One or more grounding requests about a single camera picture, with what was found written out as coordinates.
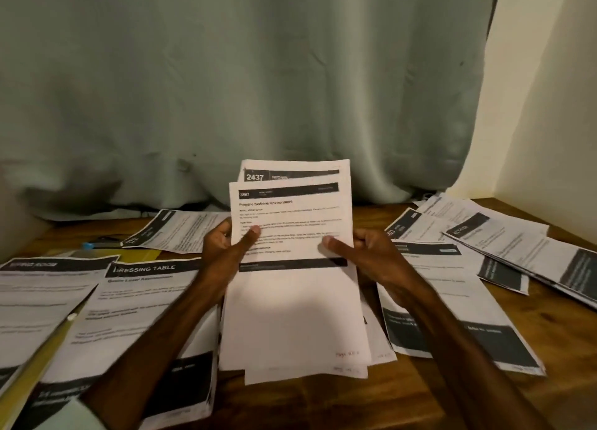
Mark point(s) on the person's right hand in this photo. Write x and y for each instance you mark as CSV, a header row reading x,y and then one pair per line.
x,y
378,257

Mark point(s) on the person's left hand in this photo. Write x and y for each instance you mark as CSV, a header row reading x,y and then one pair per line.
x,y
224,257

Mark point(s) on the single sheet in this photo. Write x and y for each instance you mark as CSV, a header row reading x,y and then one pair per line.
x,y
177,229

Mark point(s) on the printed papers pile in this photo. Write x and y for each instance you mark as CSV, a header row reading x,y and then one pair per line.
x,y
494,248

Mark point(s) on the yellow patterned folder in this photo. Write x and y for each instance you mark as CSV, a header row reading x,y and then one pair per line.
x,y
37,369

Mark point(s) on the person's left forearm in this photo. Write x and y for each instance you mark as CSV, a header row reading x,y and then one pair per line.
x,y
140,369

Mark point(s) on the person's right forearm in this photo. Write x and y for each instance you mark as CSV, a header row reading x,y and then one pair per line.
x,y
476,369

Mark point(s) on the blue pen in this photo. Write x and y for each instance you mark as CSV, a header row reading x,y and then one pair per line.
x,y
101,245

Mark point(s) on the pale green curtain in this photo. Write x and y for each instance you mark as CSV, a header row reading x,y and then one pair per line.
x,y
242,80

